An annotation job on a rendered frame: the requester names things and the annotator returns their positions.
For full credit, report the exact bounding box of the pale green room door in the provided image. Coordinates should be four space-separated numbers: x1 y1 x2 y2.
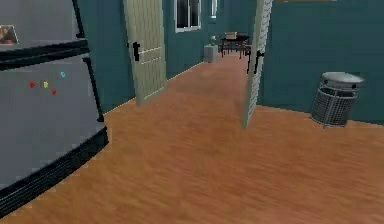
122 0 168 106
241 0 274 130

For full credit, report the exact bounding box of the dark table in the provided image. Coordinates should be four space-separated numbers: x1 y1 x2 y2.
219 34 252 60

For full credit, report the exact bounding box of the white framed window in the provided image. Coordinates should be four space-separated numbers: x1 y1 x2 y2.
174 0 203 34

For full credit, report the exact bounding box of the grey fridge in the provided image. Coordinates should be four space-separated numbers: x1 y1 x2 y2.
0 0 110 219

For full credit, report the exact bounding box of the photo fridge magnet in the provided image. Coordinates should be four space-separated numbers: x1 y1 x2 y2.
0 24 20 46

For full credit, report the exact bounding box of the grey pedestal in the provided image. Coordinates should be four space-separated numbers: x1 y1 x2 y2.
203 44 219 64

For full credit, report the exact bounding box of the black door handle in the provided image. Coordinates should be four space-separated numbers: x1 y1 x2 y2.
246 49 266 75
126 41 141 63

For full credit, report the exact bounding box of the black fridge handle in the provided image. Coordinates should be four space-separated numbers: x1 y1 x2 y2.
82 56 105 123
71 0 86 39

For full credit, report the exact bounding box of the grey wire mesh bin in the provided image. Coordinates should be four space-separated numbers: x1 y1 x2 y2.
310 71 366 129

